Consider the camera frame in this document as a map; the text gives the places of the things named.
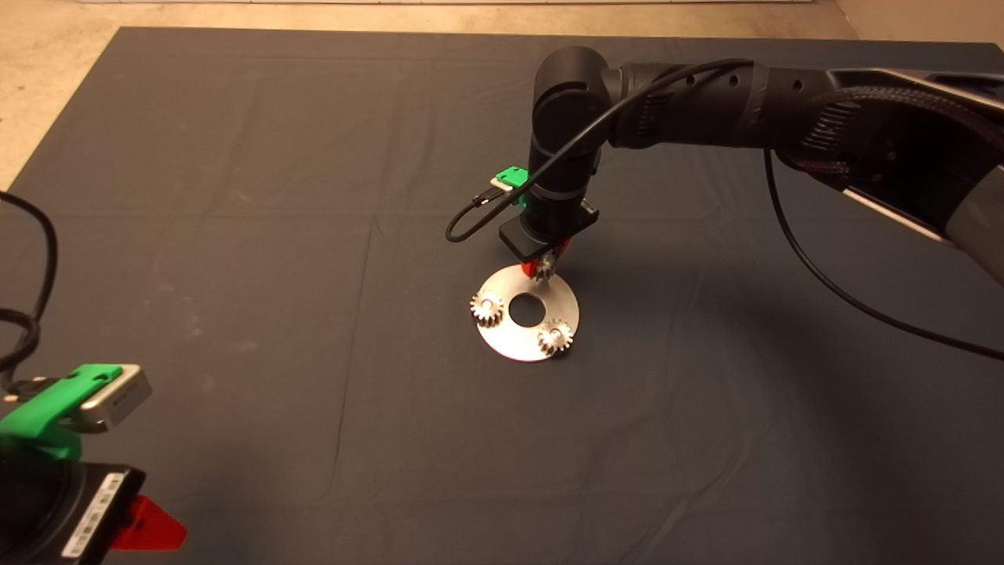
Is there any braided black cable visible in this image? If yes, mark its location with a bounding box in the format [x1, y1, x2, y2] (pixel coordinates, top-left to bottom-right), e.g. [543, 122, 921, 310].
[804, 85, 1004, 177]
[0, 190, 60, 395]

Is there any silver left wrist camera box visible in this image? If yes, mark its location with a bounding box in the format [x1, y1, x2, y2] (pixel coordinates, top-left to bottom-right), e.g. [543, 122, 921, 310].
[78, 364, 155, 434]

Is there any round metal carrier plate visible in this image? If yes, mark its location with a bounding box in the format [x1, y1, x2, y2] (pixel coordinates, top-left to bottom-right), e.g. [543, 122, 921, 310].
[475, 264, 581, 363]

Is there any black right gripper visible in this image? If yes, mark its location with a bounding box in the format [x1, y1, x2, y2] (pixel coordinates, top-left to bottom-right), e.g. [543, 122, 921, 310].
[498, 197, 602, 282]

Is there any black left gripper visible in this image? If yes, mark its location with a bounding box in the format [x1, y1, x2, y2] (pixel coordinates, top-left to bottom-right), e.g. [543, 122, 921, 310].
[55, 461, 188, 564]

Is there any green right camera mount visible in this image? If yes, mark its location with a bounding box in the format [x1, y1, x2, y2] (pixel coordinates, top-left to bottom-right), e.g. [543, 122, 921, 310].
[496, 165, 536, 208]

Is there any dark table cloth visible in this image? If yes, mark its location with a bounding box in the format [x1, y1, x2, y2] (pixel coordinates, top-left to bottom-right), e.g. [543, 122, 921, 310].
[0, 27, 1004, 565]

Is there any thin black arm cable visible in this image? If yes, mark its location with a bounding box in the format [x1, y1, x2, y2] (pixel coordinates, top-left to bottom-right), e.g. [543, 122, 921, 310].
[762, 148, 1004, 363]

